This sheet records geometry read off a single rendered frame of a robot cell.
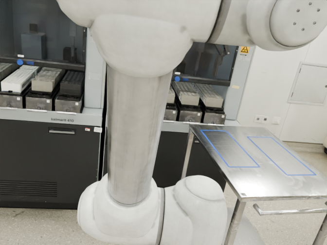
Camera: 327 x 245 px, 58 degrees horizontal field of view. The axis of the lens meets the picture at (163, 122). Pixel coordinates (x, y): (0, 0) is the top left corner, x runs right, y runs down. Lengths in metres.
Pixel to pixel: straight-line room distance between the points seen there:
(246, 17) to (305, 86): 3.15
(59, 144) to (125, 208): 1.18
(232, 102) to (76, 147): 0.99
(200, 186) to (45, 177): 1.35
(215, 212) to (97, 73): 1.19
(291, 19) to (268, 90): 2.97
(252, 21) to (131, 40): 0.14
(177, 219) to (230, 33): 0.52
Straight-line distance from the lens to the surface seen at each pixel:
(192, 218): 0.77
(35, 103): 1.76
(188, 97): 1.81
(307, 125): 3.70
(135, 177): 0.60
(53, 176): 1.96
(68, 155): 1.87
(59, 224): 2.08
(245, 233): 1.79
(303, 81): 3.44
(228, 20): 0.35
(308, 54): 3.39
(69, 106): 1.73
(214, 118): 1.82
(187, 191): 0.77
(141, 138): 0.51
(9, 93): 1.79
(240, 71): 1.87
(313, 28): 0.35
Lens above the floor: 1.40
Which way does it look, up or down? 23 degrees down
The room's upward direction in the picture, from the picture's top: 9 degrees clockwise
